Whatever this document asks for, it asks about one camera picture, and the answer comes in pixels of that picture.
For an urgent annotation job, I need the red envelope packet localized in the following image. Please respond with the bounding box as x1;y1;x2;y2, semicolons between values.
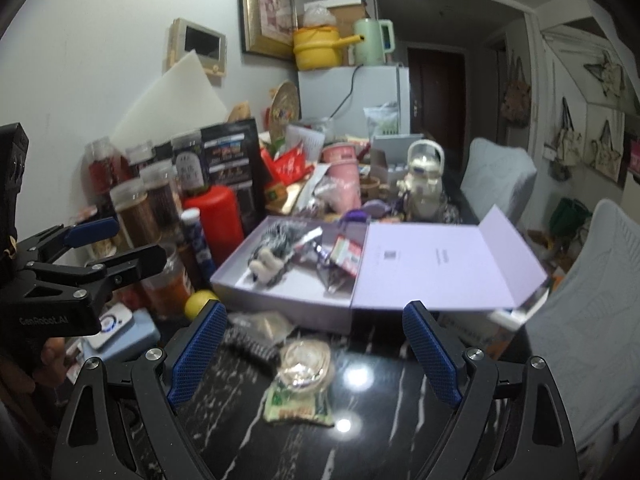
260;146;312;187

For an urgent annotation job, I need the white printed paper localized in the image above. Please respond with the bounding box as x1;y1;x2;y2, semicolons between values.
286;124;327;162

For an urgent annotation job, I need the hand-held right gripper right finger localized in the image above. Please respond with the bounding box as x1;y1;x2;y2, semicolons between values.
402;301;581;480

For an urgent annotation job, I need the black printed pouch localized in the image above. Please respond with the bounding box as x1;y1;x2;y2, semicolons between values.
200;119;267;222

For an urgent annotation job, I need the large light blue covered chair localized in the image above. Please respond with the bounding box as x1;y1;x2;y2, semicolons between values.
525;199;640;462

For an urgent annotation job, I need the white rounded device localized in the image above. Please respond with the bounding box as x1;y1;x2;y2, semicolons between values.
87;308;136;349

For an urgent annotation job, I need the clear plastic bag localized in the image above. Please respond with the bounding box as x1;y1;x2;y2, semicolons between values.
227;310;297;345

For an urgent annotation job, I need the green white pouch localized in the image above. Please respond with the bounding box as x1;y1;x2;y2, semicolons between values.
363;103;403;138

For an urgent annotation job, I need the light blue case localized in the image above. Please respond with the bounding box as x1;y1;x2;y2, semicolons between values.
82;308;162;362

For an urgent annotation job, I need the green bag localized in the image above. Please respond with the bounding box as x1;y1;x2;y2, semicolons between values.
550;197;594;234

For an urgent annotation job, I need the pink bag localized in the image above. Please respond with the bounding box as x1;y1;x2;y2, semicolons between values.
320;175;364;212

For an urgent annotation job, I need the clear plastic wrap bundle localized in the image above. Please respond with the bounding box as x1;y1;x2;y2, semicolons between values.
302;2;338;29

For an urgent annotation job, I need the brown mug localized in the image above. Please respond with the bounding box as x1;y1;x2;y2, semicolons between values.
360;175;385;202

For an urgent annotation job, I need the small light blue covered chair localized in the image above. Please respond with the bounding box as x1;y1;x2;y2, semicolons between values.
460;137;539;227

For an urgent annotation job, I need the gingham dress plush doll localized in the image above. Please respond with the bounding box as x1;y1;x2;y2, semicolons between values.
248;220;323;289

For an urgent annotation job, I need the wide jar with orange label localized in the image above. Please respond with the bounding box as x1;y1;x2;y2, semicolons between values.
142;247;196;319

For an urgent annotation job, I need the white flat box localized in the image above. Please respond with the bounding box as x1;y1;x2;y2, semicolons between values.
490;282;552;322

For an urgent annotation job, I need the red plastic canister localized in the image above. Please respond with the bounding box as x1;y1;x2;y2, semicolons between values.
182;185;246;269

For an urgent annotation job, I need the purple ribbon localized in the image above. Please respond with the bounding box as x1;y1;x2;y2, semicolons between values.
340;200;392;224

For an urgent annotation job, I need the black power cable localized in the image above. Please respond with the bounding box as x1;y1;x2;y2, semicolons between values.
327;66;364;122

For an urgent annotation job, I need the beige wall intercom panel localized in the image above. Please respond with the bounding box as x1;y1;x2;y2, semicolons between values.
164;17;227;79

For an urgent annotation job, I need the red white packet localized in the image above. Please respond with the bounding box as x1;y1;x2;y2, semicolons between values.
330;236;364;277

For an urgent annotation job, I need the cream tote bag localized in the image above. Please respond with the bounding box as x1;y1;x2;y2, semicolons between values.
590;120;627;182
550;97;584;182

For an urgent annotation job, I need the lavender gift box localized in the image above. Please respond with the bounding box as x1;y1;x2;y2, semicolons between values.
210;204;550;336

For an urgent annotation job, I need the pink paper cup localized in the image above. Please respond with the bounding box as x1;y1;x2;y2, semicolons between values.
321;142;362;182

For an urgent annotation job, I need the green yellow packet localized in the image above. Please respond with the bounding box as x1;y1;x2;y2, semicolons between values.
263;379;336;429

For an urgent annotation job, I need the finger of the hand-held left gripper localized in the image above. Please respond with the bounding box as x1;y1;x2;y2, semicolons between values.
16;217;120;264
82;242;167;306

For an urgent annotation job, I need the clear water kettle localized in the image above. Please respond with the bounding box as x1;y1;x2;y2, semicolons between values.
397;140;447;217

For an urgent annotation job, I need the green electric kettle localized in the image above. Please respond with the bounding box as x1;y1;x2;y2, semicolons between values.
353;18;396;66

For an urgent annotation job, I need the grey open box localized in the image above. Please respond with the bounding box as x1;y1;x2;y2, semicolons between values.
372;133;427;182

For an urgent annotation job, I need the person's left hand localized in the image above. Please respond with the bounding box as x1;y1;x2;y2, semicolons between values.
40;337;68;386

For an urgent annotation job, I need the black white gingham bow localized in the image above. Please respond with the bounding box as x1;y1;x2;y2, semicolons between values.
220;327;282;367

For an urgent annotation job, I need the gold framed picture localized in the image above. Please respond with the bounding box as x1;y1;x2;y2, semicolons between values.
239;0;299;62

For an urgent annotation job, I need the silver foil packet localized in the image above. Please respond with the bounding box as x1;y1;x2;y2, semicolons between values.
292;226;325;254

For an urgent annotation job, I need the white mini fridge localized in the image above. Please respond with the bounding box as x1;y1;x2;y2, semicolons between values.
297;64;412;137

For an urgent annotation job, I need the clear-lid jar of dark contents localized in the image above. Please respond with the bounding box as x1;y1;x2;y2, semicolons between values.
125;141;157;172

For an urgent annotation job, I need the yellow pot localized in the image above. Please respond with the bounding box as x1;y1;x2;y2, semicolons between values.
292;26;362;72

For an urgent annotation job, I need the brown hanging bag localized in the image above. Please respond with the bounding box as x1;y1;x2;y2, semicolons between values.
502;50;533;129

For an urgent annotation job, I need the white foam board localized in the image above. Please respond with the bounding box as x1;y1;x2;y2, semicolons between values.
110;52;229;149

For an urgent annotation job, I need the jar of red dried berries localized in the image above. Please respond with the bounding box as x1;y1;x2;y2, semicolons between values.
85;136;124;197

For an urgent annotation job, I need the yellow lemon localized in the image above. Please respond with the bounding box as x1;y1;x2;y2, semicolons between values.
184;290;221;320

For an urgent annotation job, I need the star shaped hanging bag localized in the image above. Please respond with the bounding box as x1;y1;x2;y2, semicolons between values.
582;52;629;99

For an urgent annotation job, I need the jar of brown powder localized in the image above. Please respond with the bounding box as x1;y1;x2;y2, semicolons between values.
110;180;162;250

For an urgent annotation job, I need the cream rope coil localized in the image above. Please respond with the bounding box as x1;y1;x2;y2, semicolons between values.
277;339;337;392

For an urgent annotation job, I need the dark wooden door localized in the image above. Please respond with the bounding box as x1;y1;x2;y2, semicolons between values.
406;47;467;162

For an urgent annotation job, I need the cardboard box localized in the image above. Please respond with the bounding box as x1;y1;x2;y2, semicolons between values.
312;0;378;27

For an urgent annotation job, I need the blue tablet tube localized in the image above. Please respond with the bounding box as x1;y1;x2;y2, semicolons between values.
180;208;219;287

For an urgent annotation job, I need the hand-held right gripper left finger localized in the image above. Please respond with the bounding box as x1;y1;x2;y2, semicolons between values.
52;300;229;480

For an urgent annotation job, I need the tall jar with dark label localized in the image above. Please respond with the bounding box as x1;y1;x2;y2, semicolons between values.
140;162;184;234

